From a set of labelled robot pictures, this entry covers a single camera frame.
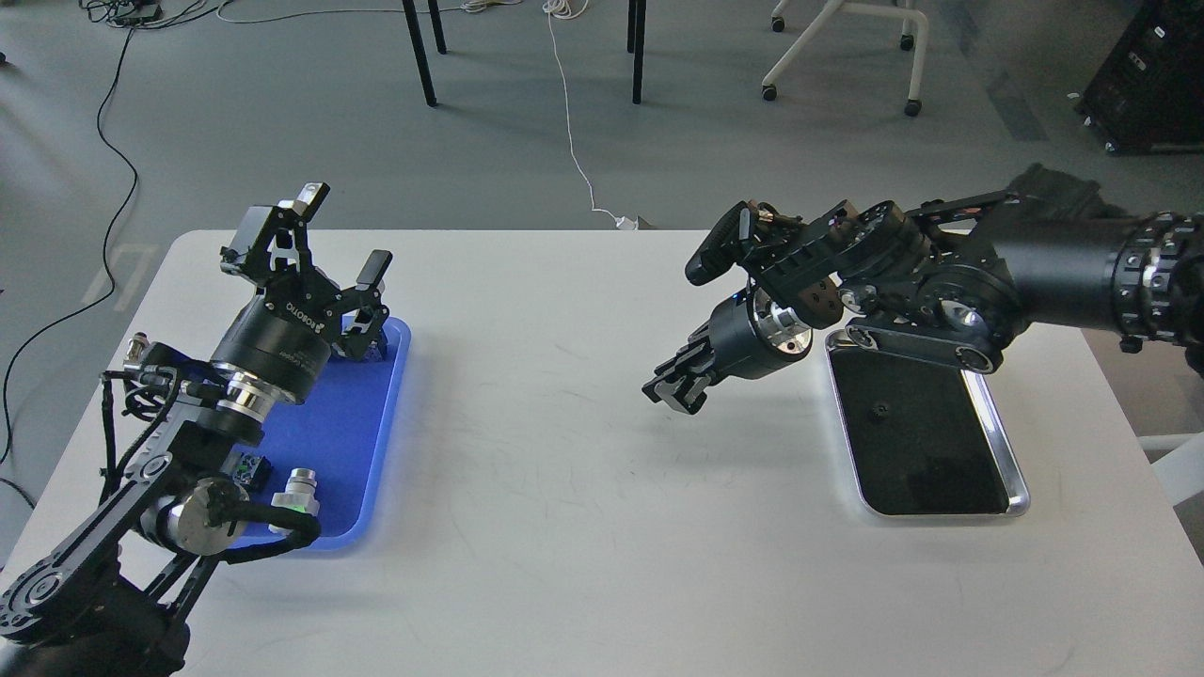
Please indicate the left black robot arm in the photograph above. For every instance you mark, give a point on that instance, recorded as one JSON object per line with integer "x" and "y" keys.
{"x": 112, "y": 598}

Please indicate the silver metal tray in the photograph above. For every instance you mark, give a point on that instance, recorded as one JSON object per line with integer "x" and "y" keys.
{"x": 942, "y": 455}

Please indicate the blue plastic tray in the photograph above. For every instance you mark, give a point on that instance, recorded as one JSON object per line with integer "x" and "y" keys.
{"x": 341, "y": 432}

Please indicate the black equipment case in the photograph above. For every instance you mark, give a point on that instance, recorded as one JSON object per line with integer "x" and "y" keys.
{"x": 1146, "y": 96}

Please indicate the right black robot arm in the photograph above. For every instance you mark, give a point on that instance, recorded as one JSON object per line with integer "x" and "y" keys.
{"x": 950, "y": 283}

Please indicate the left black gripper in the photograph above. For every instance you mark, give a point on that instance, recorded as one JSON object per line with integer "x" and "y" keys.
{"x": 286, "y": 334}

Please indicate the silver green push button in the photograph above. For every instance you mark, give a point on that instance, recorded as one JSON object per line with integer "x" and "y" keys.
{"x": 300, "y": 492}

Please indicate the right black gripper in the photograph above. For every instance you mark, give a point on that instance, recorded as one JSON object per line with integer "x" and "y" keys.
{"x": 747, "y": 336}

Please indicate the red emergency stop button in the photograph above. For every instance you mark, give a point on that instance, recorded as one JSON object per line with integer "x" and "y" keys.
{"x": 252, "y": 472}

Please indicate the green blue push button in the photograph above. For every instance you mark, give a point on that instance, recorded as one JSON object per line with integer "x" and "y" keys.
{"x": 368, "y": 348}

